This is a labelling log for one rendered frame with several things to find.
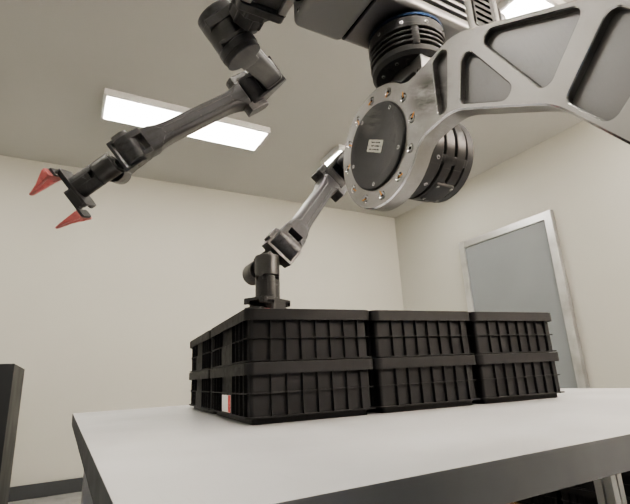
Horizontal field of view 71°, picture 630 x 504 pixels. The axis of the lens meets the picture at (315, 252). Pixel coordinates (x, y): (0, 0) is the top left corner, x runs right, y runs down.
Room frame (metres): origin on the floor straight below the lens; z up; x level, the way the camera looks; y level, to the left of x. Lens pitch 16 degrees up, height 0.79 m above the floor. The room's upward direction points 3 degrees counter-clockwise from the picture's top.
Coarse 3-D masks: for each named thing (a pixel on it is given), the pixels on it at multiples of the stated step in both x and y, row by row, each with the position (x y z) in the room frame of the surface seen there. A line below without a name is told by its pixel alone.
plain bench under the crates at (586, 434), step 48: (96, 432) 0.95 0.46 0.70; (144, 432) 0.90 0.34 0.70; (192, 432) 0.86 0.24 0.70; (240, 432) 0.82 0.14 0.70; (288, 432) 0.78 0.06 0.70; (336, 432) 0.75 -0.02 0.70; (384, 432) 0.72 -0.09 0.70; (432, 432) 0.70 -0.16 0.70; (480, 432) 0.67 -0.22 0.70; (528, 432) 0.65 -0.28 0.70; (576, 432) 0.63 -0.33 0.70; (624, 432) 0.61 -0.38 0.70; (96, 480) 0.53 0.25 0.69; (144, 480) 0.46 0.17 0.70; (192, 480) 0.45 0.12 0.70; (240, 480) 0.44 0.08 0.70; (288, 480) 0.43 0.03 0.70; (336, 480) 0.42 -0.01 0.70; (384, 480) 0.41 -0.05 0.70; (432, 480) 0.43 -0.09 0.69; (480, 480) 0.46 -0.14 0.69; (528, 480) 0.49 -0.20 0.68; (576, 480) 0.53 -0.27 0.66
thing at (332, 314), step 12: (240, 312) 0.95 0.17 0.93; (252, 312) 0.91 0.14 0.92; (264, 312) 0.92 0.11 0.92; (276, 312) 0.94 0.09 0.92; (288, 312) 0.95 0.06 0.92; (300, 312) 0.96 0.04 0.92; (312, 312) 0.97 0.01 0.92; (324, 312) 0.98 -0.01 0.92; (336, 312) 0.99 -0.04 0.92; (348, 312) 1.01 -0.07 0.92; (360, 312) 1.02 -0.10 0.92; (228, 324) 1.05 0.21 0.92
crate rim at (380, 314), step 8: (376, 312) 1.04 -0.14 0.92; (384, 312) 1.04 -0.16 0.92; (392, 312) 1.05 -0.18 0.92; (400, 312) 1.06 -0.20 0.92; (408, 312) 1.07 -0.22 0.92; (416, 312) 1.08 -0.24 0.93; (424, 312) 1.09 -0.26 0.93; (432, 312) 1.10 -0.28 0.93; (440, 312) 1.11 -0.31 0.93; (448, 312) 1.12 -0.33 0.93; (456, 312) 1.13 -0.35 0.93; (464, 312) 1.14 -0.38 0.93; (424, 320) 1.09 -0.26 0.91; (432, 320) 1.10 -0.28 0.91; (440, 320) 1.11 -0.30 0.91; (448, 320) 1.12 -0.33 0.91; (456, 320) 1.13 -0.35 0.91; (464, 320) 1.14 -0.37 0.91
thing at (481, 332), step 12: (468, 324) 1.19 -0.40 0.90; (480, 324) 1.18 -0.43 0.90; (492, 324) 1.19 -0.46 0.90; (504, 324) 1.21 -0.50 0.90; (516, 324) 1.22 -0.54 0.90; (528, 324) 1.25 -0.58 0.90; (540, 324) 1.27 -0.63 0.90; (468, 336) 1.18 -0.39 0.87; (480, 336) 1.17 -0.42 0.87; (492, 336) 1.19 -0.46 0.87; (504, 336) 1.21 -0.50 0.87; (516, 336) 1.23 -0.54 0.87; (528, 336) 1.24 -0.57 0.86; (540, 336) 1.26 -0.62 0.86; (480, 348) 1.17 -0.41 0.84; (492, 348) 1.18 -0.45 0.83; (504, 348) 1.21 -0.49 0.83; (516, 348) 1.22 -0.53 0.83; (528, 348) 1.24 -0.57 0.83; (540, 348) 1.25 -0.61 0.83
